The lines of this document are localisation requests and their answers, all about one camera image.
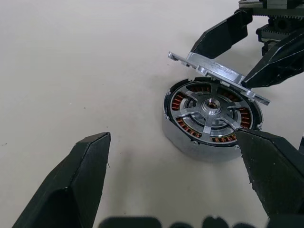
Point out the round motor end cover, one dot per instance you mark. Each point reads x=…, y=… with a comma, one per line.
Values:
x=213, y=67

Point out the motor stator with copper windings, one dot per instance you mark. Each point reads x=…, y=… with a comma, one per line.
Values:
x=180, y=142

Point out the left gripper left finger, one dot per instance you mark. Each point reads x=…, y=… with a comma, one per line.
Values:
x=71, y=185

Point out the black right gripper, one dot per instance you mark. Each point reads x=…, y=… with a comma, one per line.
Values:
x=280, y=22

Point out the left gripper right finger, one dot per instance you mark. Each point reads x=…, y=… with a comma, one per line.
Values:
x=278, y=180

